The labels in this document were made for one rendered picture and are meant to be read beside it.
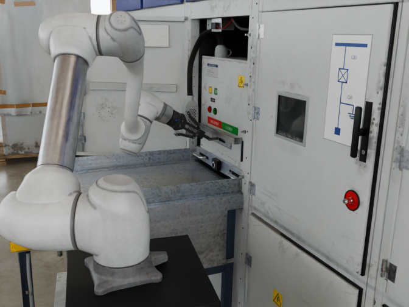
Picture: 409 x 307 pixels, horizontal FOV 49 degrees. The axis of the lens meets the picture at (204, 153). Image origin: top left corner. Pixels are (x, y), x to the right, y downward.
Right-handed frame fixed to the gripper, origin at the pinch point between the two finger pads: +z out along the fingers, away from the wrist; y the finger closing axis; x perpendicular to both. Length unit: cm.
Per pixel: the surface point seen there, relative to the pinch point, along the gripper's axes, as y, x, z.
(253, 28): -44, 37, -22
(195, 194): 23.0, 33.1, -7.4
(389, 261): 8, 115, 6
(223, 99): -18.9, 6.1, -2.7
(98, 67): -5, -52, -47
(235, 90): -23.7, 17.6, -5.5
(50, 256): 121, -109, -4
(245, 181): 8.9, 37.0, 8.4
